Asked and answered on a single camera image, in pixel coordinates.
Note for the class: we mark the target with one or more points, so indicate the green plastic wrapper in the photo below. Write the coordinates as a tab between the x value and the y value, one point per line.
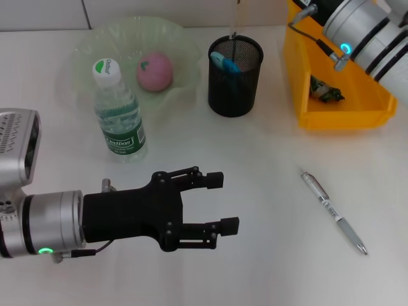
325	90

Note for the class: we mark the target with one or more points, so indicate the blue safety scissors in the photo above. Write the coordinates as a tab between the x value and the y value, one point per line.
228	63

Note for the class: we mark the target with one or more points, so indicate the clear plastic ruler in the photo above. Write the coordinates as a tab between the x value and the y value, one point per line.
237	19

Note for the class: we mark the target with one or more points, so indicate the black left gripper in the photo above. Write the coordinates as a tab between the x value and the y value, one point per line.
134	213

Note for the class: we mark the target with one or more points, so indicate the pale green ruffled fruit bowl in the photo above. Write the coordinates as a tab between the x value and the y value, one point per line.
178	48

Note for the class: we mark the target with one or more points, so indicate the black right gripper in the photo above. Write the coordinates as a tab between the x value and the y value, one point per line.
322	8

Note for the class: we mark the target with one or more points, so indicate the black silver wrist camera box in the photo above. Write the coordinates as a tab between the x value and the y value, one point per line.
16	146

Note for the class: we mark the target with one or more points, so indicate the clear green-label water bottle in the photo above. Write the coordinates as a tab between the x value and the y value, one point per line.
119	111

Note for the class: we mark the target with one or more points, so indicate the silver ballpoint pen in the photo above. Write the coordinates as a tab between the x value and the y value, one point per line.
344	223

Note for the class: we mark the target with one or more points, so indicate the black mesh pen holder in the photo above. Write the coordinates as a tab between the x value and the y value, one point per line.
234	92

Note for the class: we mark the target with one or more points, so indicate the pink toy peach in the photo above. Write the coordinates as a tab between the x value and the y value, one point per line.
156	71

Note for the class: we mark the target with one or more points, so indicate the yellow plastic bin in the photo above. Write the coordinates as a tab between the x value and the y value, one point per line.
338	105

